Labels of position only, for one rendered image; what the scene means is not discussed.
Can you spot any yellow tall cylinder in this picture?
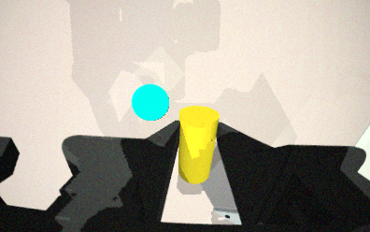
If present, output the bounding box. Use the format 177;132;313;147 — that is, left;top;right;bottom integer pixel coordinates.
178;106;220;184

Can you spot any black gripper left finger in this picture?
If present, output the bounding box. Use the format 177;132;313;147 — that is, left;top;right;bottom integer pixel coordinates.
62;120;180;222

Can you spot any cyan circle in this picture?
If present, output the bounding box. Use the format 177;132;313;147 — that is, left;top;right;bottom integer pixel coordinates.
132;84;169;121

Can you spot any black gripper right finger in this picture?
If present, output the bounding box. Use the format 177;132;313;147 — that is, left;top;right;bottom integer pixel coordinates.
216;122;366;225

